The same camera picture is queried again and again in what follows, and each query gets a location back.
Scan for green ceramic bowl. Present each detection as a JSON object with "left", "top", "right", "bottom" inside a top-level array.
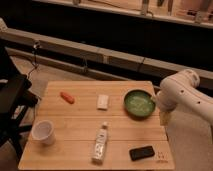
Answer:
[{"left": 123, "top": 89, "right": 156, "bottom": 118}]

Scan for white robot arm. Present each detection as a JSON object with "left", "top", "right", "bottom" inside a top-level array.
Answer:
[{"left": 155, "top": 69, "right": 213, "bottom": 126}]

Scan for white rectangular block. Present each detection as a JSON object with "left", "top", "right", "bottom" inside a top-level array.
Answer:
[{"left": 97, "top": 94, "right": 109, "bottom": 110}]

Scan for orange carrot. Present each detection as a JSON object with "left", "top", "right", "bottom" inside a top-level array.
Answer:
[{"left": 60, "top": 92, "right": 75, "bottom": 104}]

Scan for white paper cup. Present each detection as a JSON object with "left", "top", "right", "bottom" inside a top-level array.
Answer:
[{"left": 32, "top": 120, "right": 55, "bottom": 145}]

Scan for black cable on floor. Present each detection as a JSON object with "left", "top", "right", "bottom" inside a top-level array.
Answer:
[{"left": 25, "top": 41, "right": 42, "bottom": 79}]

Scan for black smartphone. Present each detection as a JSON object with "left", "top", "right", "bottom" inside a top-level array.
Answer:
[{"left": 129, "top": 146, "right": 155, "bottom": 161}]

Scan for black chair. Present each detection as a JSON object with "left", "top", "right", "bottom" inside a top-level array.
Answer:
[{"left": 0, "top": 46, "right": 38, "bottom": 158}]

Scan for clear plastic bottle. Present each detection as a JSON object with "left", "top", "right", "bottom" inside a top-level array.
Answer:
[{"left": 92, "top": 122, "right": 108, "bottom": 164}]

